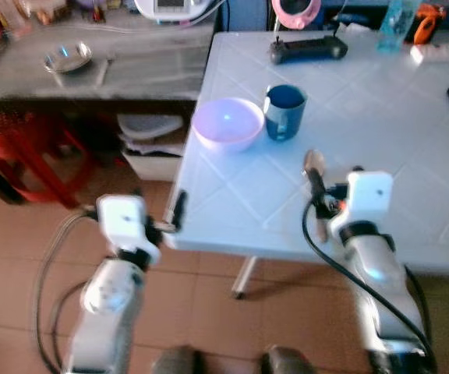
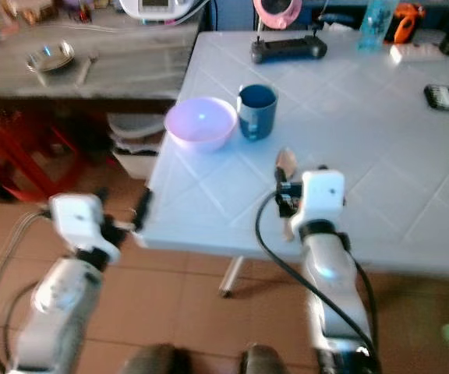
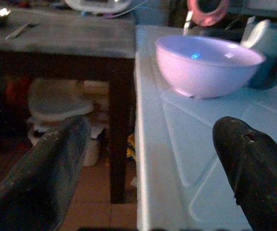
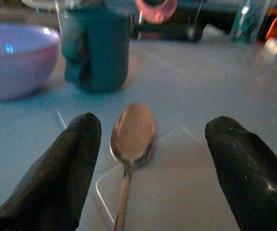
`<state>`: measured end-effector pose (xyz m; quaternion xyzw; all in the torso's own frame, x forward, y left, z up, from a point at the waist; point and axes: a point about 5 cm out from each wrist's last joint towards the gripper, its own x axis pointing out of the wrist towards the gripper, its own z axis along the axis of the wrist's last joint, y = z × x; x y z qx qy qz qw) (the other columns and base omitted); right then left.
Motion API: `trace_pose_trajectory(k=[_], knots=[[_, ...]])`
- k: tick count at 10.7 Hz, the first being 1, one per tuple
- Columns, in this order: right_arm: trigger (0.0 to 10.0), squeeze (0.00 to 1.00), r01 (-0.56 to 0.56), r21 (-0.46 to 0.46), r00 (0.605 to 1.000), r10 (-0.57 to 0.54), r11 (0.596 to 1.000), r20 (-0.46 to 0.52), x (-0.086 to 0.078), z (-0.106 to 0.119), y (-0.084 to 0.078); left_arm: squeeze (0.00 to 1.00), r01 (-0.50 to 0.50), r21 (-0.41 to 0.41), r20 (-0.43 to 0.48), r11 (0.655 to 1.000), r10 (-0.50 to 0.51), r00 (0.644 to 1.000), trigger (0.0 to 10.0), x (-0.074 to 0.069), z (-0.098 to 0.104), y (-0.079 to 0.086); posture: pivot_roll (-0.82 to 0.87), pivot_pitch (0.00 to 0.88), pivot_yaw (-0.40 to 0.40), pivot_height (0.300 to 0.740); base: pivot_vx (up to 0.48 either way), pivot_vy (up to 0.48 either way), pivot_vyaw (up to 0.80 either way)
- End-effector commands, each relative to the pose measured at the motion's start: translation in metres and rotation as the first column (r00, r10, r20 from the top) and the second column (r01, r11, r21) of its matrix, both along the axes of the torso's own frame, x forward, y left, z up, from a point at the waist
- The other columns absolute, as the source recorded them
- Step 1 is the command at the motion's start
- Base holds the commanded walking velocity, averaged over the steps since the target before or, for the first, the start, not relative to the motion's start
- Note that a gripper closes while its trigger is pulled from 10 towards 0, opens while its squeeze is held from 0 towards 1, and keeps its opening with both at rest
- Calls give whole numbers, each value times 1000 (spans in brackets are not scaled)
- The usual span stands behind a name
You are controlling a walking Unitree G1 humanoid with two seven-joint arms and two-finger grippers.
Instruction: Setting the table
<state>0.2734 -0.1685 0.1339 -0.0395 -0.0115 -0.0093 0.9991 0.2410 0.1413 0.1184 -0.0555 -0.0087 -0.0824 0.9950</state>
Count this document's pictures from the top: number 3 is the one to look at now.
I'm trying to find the dark wooden table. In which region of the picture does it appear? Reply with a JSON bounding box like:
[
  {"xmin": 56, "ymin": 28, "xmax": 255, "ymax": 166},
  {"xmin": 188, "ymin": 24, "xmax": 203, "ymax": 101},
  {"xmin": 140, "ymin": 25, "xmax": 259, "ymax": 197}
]
[{"xmin": 0, "ymin": 6, "xmax": 137, "ymax": 205}]

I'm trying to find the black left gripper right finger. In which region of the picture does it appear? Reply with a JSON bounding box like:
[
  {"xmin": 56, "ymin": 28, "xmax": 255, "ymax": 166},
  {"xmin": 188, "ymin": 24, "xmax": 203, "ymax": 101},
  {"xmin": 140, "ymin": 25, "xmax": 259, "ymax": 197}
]
[{"xmin": 212, "ymin": 116, "xmax": 277, "ymax": 231}]

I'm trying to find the pink round ring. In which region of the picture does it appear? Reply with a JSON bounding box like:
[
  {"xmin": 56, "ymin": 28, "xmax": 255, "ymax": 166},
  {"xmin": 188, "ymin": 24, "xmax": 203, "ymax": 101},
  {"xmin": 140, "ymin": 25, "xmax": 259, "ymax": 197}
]
[{"xmin": 187, "ymin": 0, "xmax": 230, "ymax": 27}]

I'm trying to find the white pedal bin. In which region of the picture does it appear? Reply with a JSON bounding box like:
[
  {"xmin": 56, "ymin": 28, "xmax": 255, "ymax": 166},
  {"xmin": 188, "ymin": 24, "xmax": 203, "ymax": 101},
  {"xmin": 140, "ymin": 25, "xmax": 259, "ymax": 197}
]
[{"xmin": 26, "ymin": 78, "xmax": 105, "ymax": 168}]

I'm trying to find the white plastic table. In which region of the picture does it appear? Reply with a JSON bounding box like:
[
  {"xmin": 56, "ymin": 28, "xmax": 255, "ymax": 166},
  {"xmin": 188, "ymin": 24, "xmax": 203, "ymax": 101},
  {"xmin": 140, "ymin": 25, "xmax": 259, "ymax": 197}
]
[{"xmin": 134, "ymin": 24, "xmax": 277, "ymax": 231}]

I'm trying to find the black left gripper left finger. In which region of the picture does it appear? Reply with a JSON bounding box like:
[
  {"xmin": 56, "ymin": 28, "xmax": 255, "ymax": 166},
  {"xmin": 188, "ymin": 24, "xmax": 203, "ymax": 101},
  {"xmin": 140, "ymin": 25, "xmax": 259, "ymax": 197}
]
[{"xmin": 0, "ymin": 115, "xmax": 92, "ymax": 231}]

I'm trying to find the white appliance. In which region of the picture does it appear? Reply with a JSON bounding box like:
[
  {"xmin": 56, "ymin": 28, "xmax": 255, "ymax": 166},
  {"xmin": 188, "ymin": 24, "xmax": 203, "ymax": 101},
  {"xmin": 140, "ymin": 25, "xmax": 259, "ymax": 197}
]
[{"xmin": 63, "ymin": 0, "xmax": 132, "ymax": 14}]

